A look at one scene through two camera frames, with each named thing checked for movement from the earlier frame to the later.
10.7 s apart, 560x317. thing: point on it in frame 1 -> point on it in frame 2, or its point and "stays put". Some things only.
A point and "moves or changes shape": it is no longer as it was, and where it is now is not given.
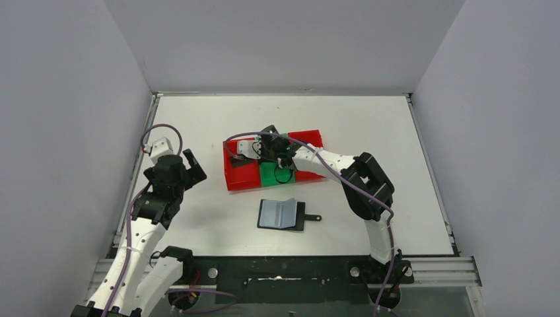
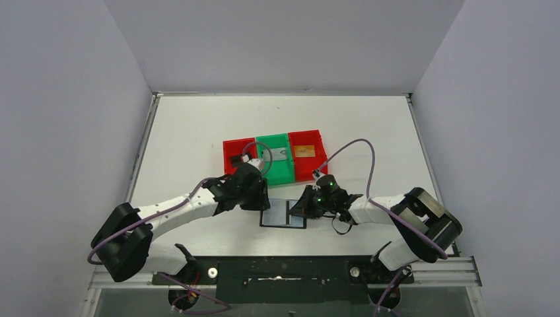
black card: x=236 y=162 stays put
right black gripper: x=262 y=152 -> x=304 y=206
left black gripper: x=185 y=174 -> x=259 y=195
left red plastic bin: x=245 y=177 stays put
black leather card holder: x=301 y=216 moves or changes shape
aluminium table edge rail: x=152 y=104 stays put
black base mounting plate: x=329 y=279 stays put
